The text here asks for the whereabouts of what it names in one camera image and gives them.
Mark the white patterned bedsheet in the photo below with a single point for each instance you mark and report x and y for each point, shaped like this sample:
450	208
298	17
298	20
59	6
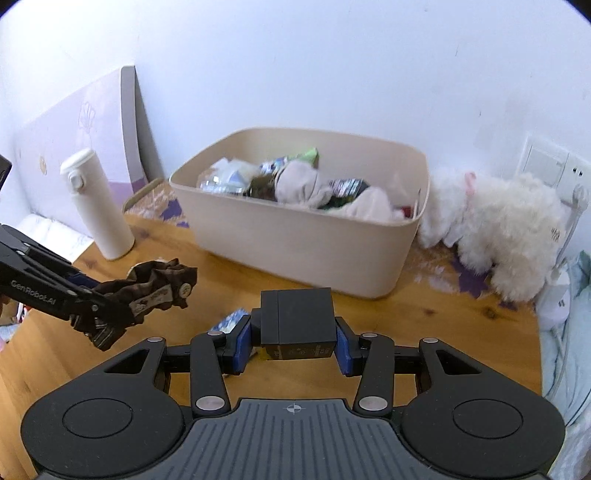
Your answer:
51	235

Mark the green snack packet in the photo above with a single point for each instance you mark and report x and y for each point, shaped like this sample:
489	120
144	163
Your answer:
308	154

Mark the blue and white packet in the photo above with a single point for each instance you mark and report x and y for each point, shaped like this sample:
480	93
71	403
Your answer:
228	321

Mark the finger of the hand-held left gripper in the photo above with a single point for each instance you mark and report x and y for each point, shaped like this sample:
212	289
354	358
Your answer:
76	280
90	310

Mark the dark snack packet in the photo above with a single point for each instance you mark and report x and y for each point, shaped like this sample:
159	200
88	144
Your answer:
261	187

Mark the white plastic device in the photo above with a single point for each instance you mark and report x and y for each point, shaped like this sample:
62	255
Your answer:
554	304

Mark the wooden desk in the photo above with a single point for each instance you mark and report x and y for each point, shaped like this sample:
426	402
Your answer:
221	277

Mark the white insulated bottle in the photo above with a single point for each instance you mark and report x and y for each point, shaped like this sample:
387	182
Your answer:
106	217

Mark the white wall socket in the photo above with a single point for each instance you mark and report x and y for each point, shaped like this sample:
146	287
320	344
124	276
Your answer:
540	161

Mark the purple floral board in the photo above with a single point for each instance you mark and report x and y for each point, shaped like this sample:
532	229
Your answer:
69	124

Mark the colorful snack packet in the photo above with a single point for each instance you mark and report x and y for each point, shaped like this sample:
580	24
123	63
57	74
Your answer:
346	187

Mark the white crumpled tissue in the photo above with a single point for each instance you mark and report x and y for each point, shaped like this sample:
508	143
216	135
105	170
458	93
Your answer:
224	165

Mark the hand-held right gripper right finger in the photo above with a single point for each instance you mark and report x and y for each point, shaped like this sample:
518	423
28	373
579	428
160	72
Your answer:
344	348

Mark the white fluffy plush dog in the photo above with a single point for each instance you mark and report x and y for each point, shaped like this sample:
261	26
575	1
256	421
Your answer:
508	221

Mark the brown fabric scrunchie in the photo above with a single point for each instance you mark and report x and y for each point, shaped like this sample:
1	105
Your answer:
157	286

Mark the silver and blue packet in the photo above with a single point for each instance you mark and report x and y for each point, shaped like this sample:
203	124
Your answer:
231	180

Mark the light blue bedding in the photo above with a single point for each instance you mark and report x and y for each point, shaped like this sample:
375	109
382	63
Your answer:
577	350

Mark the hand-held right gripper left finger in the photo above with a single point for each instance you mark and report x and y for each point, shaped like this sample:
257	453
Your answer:
242	344

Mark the pink-beige plush toy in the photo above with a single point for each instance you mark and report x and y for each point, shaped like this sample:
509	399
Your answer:
300	184

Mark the beige plastic storage bin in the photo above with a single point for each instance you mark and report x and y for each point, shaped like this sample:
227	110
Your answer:
300	244

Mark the black printed box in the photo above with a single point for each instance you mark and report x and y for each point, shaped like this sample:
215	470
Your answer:
295	318

